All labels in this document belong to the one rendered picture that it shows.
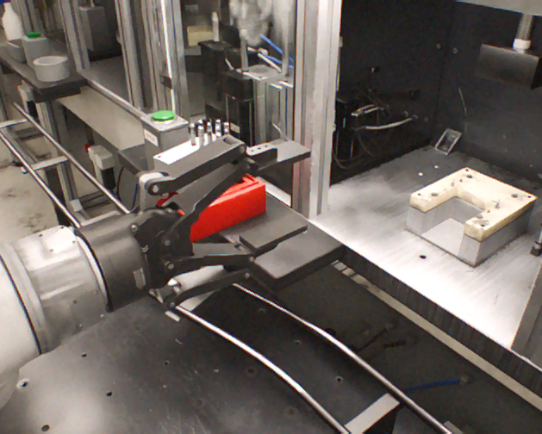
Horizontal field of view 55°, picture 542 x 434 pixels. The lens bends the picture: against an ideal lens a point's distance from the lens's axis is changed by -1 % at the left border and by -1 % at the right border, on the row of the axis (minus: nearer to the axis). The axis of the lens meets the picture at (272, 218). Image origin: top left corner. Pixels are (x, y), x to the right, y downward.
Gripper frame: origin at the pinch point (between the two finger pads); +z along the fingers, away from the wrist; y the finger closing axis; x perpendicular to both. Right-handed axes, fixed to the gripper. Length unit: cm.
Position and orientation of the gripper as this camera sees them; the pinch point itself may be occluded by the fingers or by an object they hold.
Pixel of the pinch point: (280, 194)
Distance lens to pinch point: 53.1
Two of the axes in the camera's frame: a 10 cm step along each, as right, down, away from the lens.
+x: -6.2, -4.3, 6.6
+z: 7.8, -3.4, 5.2
